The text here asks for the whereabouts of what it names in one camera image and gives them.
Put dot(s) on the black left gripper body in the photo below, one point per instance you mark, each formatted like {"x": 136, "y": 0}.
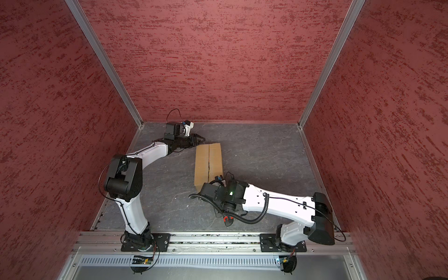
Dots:
{"x": 185, "y": 142}

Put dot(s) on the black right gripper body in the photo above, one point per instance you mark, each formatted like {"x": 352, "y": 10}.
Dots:
{"x": 221, "y": 205}

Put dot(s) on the red black utility knife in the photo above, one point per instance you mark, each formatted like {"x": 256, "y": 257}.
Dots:
{"x": 228, "y": 221}

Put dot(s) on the brown cardboard express box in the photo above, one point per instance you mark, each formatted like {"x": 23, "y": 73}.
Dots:
{"x": 208, "y": 164}

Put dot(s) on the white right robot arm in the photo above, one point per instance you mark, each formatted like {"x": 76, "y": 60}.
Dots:
{"x": 311, "y": 217}

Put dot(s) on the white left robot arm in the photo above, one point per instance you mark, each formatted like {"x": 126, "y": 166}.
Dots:
{"x": 124, "y": 180}

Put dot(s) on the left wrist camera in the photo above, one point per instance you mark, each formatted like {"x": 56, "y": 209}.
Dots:
{"x": 187, "y": 126}

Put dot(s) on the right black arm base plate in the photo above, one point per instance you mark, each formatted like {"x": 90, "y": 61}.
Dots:
{"x": 271, "y": 243}

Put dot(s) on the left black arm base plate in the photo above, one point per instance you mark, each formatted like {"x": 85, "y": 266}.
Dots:
{"x": 142, "y": 243}

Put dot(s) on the aluminium front rail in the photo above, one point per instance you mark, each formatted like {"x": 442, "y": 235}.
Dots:
{"x": 108, "y": 242}

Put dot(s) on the white slotted cable duct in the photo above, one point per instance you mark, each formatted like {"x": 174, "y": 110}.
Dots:
{"x": 265, "y": 262}

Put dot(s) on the left aluminium corner post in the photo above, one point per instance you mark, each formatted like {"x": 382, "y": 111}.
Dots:
{"x": 88, "y": 31}

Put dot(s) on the aluminium corner post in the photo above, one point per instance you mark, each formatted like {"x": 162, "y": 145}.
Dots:
{"x": 88, "y": 31}
{"x": 344, "y": 31}

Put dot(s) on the right aluminium corner post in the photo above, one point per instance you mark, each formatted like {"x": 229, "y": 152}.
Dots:
{"x": 344, "y": 31}

